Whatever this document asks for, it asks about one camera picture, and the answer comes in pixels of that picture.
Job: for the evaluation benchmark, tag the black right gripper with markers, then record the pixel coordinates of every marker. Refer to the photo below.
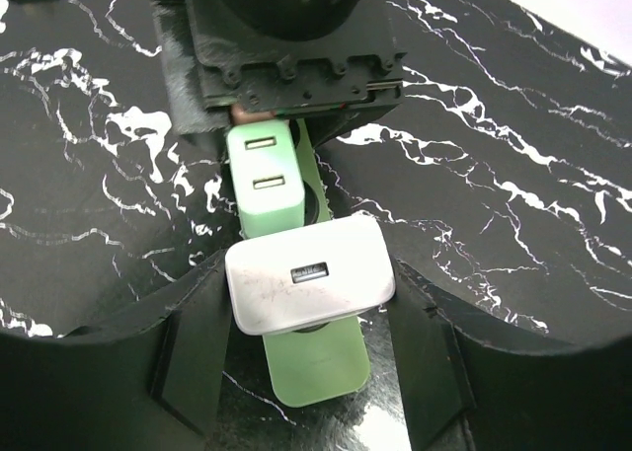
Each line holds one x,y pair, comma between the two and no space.
334,64

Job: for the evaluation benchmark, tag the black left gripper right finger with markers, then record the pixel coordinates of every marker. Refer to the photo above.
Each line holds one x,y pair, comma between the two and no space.
470,381

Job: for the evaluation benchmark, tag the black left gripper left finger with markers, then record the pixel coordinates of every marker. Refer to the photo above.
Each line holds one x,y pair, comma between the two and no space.
146,378

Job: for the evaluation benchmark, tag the green usb charger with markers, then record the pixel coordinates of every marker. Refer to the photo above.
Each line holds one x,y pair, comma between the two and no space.
267,182

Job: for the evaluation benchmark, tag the green power strip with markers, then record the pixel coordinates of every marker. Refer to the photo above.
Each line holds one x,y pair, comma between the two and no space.
325,361

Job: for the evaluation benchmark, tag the white charger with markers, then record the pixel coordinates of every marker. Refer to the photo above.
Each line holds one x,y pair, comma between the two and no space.
304,277

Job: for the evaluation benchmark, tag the pink plug on strip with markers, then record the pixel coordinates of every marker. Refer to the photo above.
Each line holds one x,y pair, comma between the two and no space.
240,116

